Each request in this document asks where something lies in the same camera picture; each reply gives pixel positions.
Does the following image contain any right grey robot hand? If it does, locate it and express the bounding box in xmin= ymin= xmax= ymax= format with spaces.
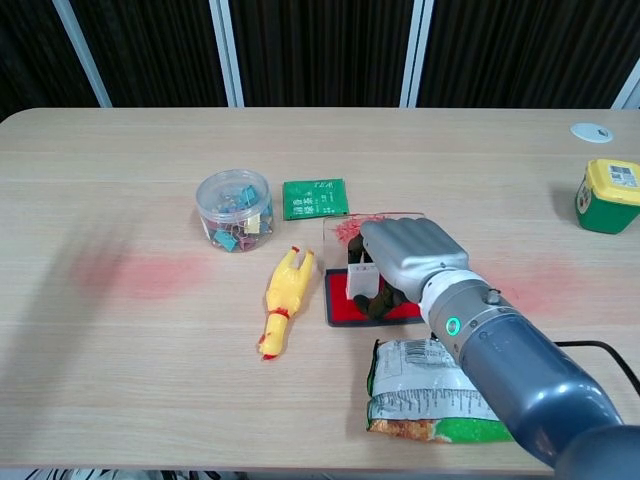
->
xmin=348 ymin=217 xmax=471 ymax=321

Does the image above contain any red ink pad case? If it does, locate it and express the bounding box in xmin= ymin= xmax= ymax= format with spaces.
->
xmin=322 ymin=212 xmax=427 ymax=329

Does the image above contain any green tea sachet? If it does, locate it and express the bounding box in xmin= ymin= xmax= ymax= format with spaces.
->
xmin=282 ymin=177 xmax=352 ymax=222

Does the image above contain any yellow rubber chicken toy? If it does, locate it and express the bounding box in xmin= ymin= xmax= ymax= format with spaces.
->
xmin=256 ymin=245 xmax=317 ymax=361

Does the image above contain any green silver snack packet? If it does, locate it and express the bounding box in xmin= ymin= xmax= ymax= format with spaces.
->
xmin=365 ymin=337 xmax=516 ymax=446

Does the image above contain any clear jar of binder clips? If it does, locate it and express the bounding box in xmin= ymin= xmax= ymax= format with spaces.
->
xmin=195 ymin=168 xmax=275 ymax=254

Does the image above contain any green tub with yellow lid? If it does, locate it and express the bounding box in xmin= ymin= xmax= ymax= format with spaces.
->
xmin=573 ymin=158 xmax=640 ymax=236

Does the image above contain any white partition post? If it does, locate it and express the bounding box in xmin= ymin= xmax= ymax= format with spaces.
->
xmin=609 ymin=64 xmax=640 ymax=110
xmin=398 ymin=0 xmax=434 ymax=109
xmin=208 ymin=0 xmax=247 ymax=109
xmin=52 ymin=0 xmax=114 ymax=109

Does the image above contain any white desk cable grommet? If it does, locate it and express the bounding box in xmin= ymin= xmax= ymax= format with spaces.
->
xmin=569 ymin=122 xmax=617 ymax=146

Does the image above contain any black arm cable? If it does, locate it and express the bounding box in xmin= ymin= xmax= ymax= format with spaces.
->
xmin=554 ymin=340 xmax=640 ymax=397

